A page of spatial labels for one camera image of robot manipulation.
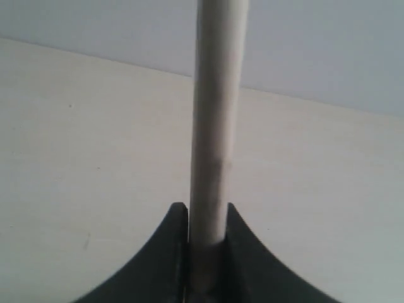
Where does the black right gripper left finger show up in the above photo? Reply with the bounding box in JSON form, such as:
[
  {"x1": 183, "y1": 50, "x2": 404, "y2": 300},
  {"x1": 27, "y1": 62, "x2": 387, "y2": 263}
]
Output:
[{"x1": 76, "y1": 202, "x2": 188, "y2": 302}]

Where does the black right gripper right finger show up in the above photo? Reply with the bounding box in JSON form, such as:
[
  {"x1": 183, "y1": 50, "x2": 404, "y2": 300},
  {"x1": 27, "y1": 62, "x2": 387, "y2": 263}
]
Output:
[{"x1": 222, "y1": 203, "x2": 337, "y2": 303}]

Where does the white wooden paint brush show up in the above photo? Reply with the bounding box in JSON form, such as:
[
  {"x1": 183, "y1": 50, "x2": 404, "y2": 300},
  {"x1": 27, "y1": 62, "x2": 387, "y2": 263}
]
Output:
[{"x1": 187, "y1": 1, "x2": 249, "y2": 302}]

